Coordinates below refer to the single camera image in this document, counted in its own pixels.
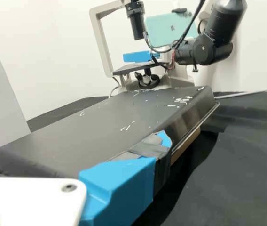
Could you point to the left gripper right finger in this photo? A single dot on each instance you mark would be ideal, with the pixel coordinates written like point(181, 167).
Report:
point(121, 179)

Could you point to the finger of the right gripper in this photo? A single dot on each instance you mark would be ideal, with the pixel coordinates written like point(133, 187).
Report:
point(135, 56)

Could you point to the cream microscope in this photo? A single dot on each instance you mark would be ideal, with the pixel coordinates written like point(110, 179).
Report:
point(103, 47)

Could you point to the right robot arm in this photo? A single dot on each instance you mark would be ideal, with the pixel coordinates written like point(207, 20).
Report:
point(220, 30)

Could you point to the right wrist camera phone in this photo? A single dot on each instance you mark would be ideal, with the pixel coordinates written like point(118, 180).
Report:
point(166, 29)

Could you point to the black tray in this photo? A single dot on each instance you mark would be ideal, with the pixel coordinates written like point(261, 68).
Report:
point(96, 127)

